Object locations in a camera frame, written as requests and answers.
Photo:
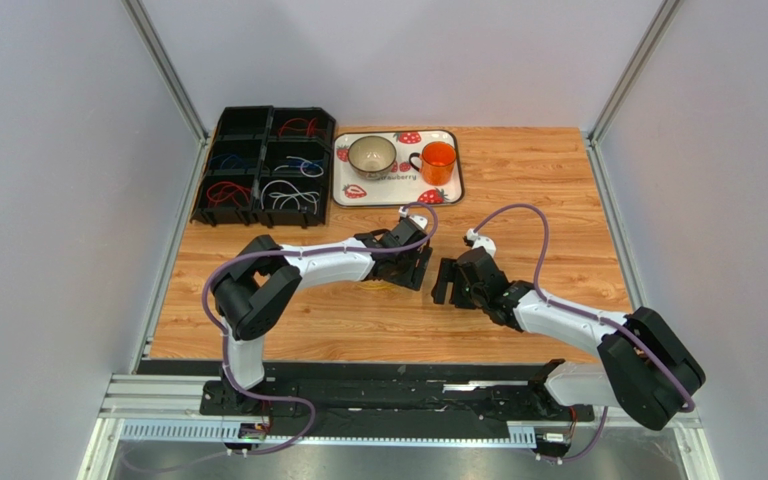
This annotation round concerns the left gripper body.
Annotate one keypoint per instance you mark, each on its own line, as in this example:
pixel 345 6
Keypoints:
pixel 408 274

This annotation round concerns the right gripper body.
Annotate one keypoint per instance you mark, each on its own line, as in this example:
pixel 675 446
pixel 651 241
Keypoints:
pixel 459 283

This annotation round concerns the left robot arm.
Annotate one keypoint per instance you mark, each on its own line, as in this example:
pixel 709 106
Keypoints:
pixel 246 297

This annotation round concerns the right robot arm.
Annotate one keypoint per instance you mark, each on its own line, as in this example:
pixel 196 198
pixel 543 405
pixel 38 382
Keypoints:
pixel 644 368

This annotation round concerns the strawberry pattern tray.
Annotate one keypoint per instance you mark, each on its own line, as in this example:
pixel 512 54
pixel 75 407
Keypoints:
pixel 404 182

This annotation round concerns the orange mug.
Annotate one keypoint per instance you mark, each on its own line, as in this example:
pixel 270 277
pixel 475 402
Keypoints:
pixel 435 162

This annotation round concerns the beige ceramic bowl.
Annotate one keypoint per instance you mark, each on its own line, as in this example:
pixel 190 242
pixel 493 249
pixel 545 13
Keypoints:
pixel 372 157

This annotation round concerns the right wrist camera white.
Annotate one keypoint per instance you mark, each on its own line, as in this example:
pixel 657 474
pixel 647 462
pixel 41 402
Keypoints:
pixel 475 240

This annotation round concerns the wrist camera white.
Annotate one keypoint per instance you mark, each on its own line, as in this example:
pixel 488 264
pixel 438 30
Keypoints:
pixel 475 240
pixel 420 222

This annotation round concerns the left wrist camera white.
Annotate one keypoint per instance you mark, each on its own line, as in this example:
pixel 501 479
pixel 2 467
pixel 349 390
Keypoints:
pixel 420 222

